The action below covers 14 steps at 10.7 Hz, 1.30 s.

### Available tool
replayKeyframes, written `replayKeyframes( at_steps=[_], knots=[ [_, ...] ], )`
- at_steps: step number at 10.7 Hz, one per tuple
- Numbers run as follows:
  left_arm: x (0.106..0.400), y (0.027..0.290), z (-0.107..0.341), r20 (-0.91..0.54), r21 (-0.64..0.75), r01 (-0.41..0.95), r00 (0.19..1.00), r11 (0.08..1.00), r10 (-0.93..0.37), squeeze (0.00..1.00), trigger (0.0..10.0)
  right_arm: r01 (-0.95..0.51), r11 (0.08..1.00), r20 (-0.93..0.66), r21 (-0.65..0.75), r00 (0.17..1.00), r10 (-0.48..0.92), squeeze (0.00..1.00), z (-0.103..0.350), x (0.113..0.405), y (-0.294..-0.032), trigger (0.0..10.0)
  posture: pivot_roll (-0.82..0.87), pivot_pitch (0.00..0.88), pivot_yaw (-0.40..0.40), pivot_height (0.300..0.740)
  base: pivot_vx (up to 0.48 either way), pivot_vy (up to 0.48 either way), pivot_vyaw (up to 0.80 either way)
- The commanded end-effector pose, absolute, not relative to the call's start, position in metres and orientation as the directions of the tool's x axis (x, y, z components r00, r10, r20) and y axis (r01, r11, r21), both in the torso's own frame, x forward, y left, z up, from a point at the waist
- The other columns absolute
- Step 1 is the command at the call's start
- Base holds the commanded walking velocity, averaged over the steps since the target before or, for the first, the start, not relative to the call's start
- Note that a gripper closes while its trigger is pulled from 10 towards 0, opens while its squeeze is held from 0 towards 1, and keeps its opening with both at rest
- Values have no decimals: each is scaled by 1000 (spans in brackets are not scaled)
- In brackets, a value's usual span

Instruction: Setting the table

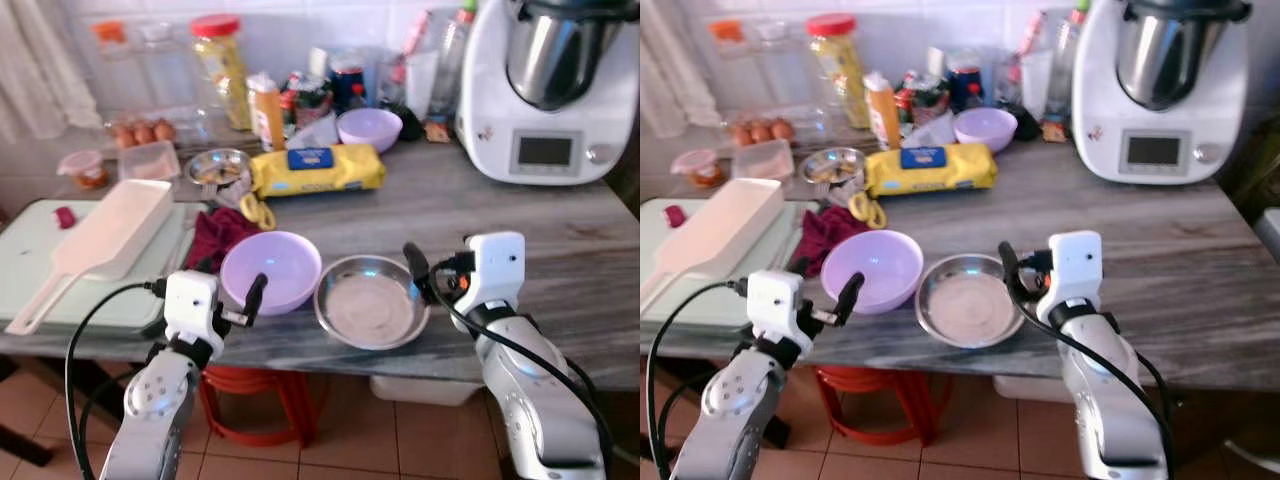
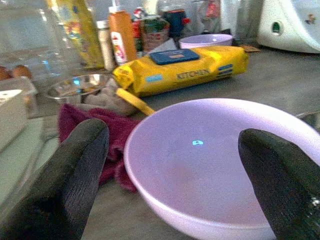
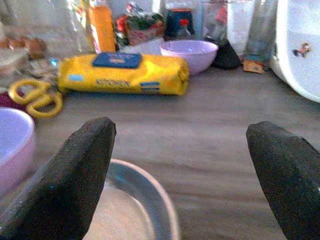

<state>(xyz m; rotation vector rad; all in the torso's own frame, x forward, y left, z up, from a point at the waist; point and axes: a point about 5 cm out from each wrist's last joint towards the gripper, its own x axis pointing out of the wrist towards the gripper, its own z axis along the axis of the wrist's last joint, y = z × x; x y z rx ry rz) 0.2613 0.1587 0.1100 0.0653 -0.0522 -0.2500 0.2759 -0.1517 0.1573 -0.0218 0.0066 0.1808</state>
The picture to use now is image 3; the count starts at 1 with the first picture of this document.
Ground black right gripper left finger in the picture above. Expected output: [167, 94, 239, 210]
[0, 116, 117, 240]

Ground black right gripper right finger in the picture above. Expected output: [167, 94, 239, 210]
[246, 121, 320, 240]

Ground large purple plastic bowl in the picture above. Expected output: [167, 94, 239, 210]
[0, 107, 36, 198]

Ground shallow stainless steel bowl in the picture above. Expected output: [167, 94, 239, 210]
[82, 158, 181, 240]

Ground maroon cloth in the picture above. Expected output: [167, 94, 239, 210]
[0, 91, 28, 111]

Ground small orange box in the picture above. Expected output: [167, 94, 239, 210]
[242, 58, 266, 75]

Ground yellow wipes pack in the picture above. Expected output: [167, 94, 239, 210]
[57, 52, 190, 96]

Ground small black pouch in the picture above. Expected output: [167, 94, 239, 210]
[212, 42, 242, 70]

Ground white kitchen food processor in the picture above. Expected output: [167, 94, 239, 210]
[269, 0, 320, 104]

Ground small purple plastic bowl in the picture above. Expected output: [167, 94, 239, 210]
[159, 39, 219, 76]

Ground white plastic bag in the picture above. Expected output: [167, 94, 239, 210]
[226, 0, 256, 58]

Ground orange squeeze bottle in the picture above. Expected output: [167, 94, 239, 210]
[87, 0, 118, 54]

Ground clear plastic bag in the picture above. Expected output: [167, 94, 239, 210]
[201, 0, 228, 42]

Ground red green snack bag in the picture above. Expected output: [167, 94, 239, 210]
[116, 2, 166, 48]

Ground dark jar blue label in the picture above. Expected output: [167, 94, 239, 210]
[164, 8, 196, 41]

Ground yellow handled scissors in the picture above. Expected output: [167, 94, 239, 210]
[8, 79, 64, 120]

